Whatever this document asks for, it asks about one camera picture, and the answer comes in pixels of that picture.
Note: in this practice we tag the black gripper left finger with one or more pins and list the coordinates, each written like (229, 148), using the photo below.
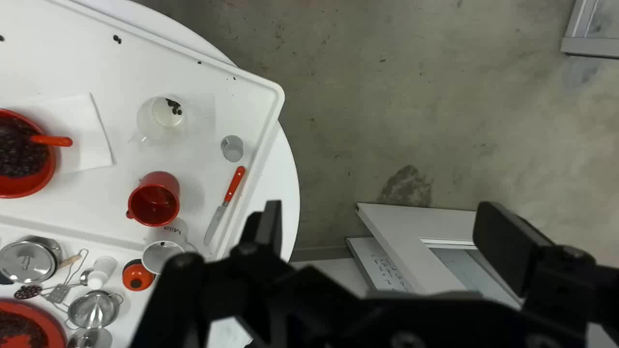
(265, 229)

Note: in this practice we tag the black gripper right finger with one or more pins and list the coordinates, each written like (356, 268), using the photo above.
(505, 249)

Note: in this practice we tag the white mug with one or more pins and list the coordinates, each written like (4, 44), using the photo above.
(157, 257)

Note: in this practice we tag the red mug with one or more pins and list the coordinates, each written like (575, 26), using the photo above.
(155, 202)

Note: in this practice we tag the red bowl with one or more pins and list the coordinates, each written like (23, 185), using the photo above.
(43, 175)

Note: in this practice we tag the round metal bowl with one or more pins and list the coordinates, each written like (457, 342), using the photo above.
(29, 260)

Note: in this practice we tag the white round table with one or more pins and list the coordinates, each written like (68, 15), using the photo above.
(285, 195)

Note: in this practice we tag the grey round cap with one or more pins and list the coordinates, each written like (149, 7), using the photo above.
(232, 148)

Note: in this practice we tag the white printed floor panel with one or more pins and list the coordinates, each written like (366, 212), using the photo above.
(379, 264)

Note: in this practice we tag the small red cup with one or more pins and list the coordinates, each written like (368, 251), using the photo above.
(138, 278)

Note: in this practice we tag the large white tray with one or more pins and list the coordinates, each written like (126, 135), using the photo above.
(194, 98)

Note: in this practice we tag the coffee beans in cup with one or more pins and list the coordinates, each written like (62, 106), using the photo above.
(174, 108)

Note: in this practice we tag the clear plastic measuring cup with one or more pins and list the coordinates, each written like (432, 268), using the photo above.
(155, 121)

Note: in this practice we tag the silver metal cups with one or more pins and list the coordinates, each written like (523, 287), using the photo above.
(97, 243)

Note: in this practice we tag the white salt shaker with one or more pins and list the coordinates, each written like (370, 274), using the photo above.
(101, 272)

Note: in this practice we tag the metal juicer cup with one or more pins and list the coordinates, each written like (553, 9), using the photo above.
(93, 311)

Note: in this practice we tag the small metal cup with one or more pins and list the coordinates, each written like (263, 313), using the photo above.
(89, 340)

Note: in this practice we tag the white paper napkin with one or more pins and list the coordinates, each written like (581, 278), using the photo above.
(83, 129)

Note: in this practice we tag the white framed board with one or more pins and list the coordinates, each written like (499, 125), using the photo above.
(590, 30)

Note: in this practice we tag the red plate with beans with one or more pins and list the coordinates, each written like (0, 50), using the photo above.
(31, 330)

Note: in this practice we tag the coffee bean pile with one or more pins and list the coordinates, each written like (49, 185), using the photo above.
(20, 152)

